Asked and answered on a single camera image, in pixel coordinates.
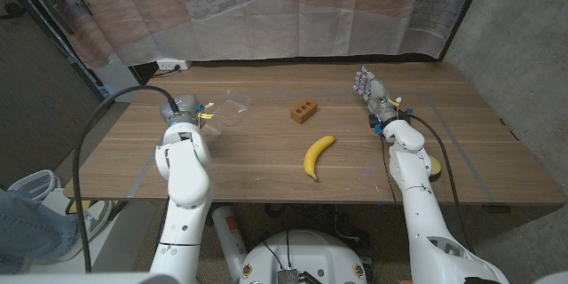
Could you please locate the person's leg in jeans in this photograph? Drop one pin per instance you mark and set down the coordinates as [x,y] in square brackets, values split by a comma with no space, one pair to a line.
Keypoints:
[31,231]

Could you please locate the white cylinder with orange label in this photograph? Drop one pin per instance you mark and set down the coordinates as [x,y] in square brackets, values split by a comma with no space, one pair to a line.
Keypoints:
[231,239]

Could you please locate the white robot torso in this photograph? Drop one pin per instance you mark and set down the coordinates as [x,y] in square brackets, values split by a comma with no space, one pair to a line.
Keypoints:
[306,253]

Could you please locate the white floor platform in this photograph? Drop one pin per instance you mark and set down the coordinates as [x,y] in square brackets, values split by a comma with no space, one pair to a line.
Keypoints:
[124,239]

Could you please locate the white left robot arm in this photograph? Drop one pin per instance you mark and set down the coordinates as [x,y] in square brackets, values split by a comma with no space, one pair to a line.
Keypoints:
[184,186]

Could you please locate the yellow toy banana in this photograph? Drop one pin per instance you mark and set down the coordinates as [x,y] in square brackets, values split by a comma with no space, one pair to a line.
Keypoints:
[316,153]

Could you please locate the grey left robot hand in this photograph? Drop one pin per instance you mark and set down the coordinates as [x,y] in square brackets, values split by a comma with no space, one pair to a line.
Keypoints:
[184,108]

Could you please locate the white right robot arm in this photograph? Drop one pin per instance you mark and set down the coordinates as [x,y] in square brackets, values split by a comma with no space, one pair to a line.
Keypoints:
[415,204]

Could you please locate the clear plastic clamshell container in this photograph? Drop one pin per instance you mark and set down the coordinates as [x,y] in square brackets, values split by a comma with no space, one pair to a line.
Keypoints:
[231,111]

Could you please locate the brown toy brick block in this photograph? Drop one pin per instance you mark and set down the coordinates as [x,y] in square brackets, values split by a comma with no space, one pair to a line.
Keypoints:
[304,113]

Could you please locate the yellow round disc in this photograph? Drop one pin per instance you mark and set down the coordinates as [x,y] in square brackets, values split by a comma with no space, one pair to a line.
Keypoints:
[436,167]

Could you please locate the grey finned module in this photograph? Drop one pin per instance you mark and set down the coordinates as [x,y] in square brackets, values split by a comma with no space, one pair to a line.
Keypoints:
[287,276]

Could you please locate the printed room backdrop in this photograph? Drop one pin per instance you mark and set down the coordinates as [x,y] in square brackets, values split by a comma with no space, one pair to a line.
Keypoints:
[284,22]

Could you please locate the white power strip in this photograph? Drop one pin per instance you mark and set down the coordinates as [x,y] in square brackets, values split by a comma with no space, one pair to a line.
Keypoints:
[171,65]

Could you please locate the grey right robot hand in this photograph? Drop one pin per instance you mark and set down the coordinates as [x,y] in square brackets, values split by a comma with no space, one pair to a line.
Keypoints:
[377,95]

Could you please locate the white grey sneaker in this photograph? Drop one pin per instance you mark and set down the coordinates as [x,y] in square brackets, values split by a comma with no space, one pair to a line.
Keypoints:
[93,222]

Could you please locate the white ribbed footrest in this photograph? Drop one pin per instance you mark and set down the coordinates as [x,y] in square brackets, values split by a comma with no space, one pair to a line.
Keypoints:
[35,183]

